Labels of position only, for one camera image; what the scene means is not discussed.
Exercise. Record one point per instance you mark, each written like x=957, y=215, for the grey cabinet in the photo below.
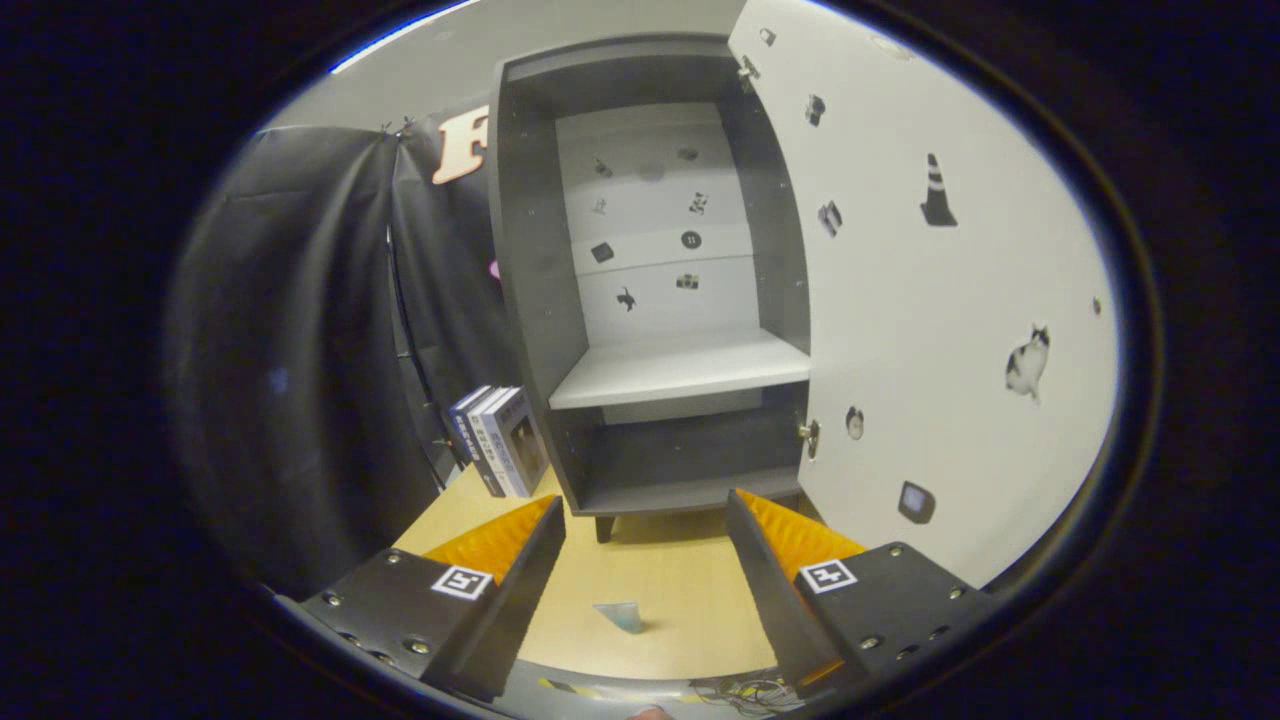
x=530, y=300

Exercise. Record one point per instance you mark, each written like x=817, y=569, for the black stand pole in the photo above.
x=402, y=340

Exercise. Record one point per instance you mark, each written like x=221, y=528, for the white cabinet door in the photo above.
x=920, y=330

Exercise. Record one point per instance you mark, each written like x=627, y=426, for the black backdrop cloth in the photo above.
x=290, y=380

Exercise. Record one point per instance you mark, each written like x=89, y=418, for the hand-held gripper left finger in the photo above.
x=520, y=600

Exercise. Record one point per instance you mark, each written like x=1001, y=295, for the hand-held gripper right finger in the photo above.
x=775, y=600

